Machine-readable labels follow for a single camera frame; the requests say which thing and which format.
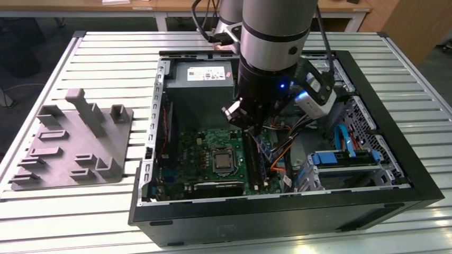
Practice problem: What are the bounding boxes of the grey power supply unit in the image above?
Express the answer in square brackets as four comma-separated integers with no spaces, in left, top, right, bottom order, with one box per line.
[164,61,242,130]

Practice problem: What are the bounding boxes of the metal drive cage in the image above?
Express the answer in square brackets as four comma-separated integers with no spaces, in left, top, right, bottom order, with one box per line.
[278,54,355,117]

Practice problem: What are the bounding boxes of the CPU socket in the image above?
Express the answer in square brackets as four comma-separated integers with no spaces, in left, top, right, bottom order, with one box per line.
[208,147,243,178]

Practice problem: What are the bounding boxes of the green motherboard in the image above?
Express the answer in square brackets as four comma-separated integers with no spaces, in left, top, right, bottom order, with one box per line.
[155,126,283,201]

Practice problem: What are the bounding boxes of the silver CPU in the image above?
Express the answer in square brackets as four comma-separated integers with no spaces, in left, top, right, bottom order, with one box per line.
[212,152,236,170]

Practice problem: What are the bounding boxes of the hard disk in blue carrier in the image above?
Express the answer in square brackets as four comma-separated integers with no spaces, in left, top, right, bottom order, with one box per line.
[311,150,382,167]

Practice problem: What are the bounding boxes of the black graphics card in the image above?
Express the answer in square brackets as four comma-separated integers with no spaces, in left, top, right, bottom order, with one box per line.
[192,179,246,199]

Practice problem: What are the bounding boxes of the metal disk bay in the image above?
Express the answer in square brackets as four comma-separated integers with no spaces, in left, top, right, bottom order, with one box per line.
[306,150,391,192]

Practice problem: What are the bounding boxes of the wooden cabinet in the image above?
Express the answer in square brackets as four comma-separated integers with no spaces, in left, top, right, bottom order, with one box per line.
[383,0,452,67]

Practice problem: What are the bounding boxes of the black PC case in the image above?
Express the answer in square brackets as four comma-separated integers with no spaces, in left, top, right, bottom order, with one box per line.
[127,49,446,248]

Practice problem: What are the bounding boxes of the grey parts rack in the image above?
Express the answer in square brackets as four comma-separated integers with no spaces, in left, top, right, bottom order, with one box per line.
[8,88,136,192]

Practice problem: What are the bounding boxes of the black and purple wire bundle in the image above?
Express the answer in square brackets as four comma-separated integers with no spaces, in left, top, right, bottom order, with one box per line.
[286,113,320,140]

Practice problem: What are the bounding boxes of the black cable with plug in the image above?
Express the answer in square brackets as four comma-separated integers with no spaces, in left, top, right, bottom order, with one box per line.
[192,0,232,46]

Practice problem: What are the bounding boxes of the black camera cable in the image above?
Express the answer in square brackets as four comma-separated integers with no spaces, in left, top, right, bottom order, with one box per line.
[314,5,336,80]

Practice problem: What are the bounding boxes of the blue flat wire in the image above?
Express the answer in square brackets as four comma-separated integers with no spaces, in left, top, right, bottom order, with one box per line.
[334,123,358,157]

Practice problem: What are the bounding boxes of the orange yellow red wires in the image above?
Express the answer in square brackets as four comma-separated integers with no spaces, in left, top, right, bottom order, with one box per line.
[268,137,302,173]

